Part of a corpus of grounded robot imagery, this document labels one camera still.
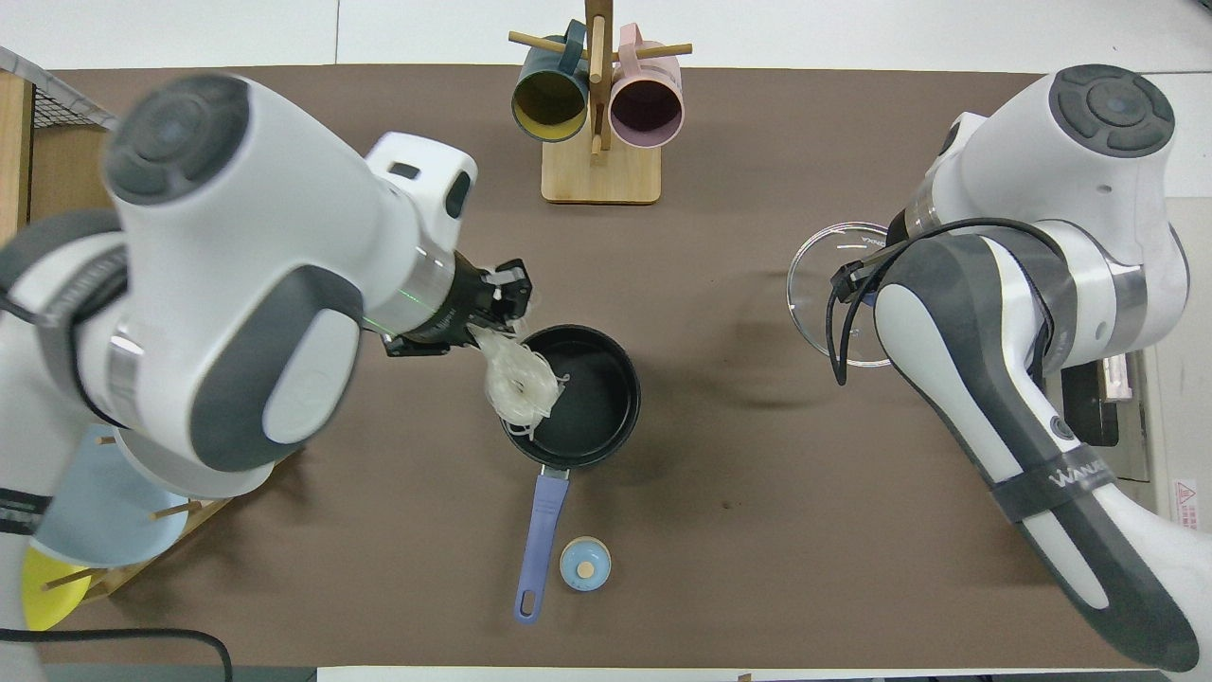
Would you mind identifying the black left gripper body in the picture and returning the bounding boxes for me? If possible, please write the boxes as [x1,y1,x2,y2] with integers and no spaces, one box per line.
[383,251,505,359]

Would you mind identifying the white vermicelli bundle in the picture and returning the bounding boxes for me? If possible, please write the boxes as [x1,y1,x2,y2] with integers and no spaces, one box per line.
[471,322,571,443]

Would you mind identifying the glass lid with blue knob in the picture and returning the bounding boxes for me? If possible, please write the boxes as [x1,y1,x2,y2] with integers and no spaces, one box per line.
[786,222,896,368]

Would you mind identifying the wooden plate rack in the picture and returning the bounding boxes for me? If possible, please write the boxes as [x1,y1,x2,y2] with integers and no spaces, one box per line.
[43,440,304,600]

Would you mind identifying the light blue plate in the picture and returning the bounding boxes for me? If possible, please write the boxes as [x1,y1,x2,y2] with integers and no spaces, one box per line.
[33,424,190,569]

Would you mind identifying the yellow plate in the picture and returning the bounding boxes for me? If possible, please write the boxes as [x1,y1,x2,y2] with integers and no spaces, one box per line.
[21,545,96,632]

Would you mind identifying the dark blue saucepan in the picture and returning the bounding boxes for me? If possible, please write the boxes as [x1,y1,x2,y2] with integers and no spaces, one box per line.
[500,325,642,624]

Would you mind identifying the wooden mug tree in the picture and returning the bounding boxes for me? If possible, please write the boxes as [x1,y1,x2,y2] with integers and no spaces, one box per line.
[508,0,693,206]

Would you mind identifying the dark teal mug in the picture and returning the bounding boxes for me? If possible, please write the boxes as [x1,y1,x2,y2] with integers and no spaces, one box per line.
[511,21,590,143]

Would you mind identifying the pink mug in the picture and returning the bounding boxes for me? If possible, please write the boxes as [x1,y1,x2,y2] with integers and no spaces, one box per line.
[609,24,685,150]

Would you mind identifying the small blue lid cork knob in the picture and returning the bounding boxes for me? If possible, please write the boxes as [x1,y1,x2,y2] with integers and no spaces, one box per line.
[560,536,613,593]

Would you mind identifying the brown table mat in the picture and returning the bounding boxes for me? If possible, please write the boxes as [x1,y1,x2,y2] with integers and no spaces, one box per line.
[0,63,1161,669]

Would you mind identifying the wooden shelf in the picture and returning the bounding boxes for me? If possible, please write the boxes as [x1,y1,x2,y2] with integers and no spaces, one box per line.
[0,71,116,249]

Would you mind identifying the white toaster oven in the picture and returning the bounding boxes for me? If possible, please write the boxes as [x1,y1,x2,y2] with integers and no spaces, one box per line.
[1060,194,1212,550]

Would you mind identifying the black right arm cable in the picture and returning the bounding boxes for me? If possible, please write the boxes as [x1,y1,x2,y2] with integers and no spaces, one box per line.
[827,218,1043,387]

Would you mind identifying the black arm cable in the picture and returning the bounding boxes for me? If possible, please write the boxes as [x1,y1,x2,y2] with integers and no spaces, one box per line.
[0,627,234,682]
[827,218,1043,387]

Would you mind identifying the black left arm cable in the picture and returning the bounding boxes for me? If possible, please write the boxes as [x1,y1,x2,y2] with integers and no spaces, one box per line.
[0,627,234,682]

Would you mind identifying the black wire basket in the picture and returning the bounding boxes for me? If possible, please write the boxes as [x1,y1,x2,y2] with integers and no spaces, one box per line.
[0,45,119,134]

